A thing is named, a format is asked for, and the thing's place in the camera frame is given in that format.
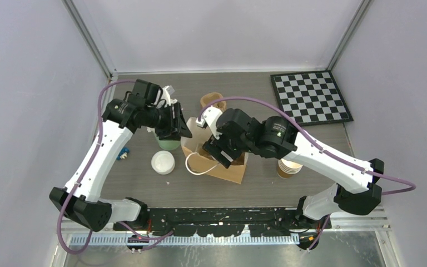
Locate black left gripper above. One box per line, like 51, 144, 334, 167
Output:
145, 102, 192, 141

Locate brown paper takeout bag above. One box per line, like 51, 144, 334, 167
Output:
181, 117, 249, 184

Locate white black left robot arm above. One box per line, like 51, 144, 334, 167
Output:
49, 79, 192, 232

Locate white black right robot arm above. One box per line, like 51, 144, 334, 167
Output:
195, 107, 382, 228

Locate stacked paper coffee cups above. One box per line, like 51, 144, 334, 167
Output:
276, 159, 303, 179

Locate green straw holder cup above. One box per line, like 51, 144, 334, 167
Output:
155, 135, 181, 151

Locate white cup lid stack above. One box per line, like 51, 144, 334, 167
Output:
151, 151, 175, 175

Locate brown cardboard cup carrier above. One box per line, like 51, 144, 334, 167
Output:
200, 92, 227, 112

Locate black white checkerboard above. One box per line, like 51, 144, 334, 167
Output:
270, 70, 354, 126

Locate red blue toy car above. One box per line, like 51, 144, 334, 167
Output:
116, 147, 130, 161

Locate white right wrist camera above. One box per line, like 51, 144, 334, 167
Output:
195, 107, 223, 140

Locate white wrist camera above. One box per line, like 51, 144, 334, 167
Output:
195, 107, 223, 140
156, 85, 177, 108

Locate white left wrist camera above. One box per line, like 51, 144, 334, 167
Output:
156, 85, 177, 108

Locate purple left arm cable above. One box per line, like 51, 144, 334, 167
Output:
57, 79, 176, 255

